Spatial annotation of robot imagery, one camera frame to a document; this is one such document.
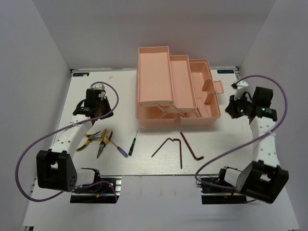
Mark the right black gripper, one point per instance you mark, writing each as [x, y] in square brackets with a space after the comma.
[230, 109]

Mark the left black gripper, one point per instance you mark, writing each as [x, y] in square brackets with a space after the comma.
[106, 101]

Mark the short-leg brown hex key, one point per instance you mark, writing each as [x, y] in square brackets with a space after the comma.
[190, 149]

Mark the pink plastic toolbox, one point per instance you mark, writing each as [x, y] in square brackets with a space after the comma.
[174, 89]

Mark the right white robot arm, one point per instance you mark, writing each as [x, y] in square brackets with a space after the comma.
[263, 179]

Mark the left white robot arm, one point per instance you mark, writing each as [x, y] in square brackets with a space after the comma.
[55, 167]

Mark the yellow side cutter pliers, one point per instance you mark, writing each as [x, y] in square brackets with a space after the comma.
[90, 137]

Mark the yellow needle-nose pliers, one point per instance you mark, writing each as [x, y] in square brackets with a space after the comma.
[104, 142]

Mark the right blue table label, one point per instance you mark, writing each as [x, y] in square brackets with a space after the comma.
[225, 71]

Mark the blue table label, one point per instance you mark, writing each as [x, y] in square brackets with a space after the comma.
[225, 71]
[81, 74]

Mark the left blue table label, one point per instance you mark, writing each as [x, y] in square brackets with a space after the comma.
[81, 74]

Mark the black green screwdriver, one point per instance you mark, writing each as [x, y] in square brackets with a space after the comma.
[132, 145]

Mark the long brown hex key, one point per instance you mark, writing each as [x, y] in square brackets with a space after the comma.
[180, 148]

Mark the blue handled screwdriver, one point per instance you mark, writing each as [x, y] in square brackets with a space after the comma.
[120, 150]

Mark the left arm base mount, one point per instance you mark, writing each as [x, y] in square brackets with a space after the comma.
[102, 193]

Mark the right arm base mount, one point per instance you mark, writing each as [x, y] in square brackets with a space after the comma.
[218, 196]

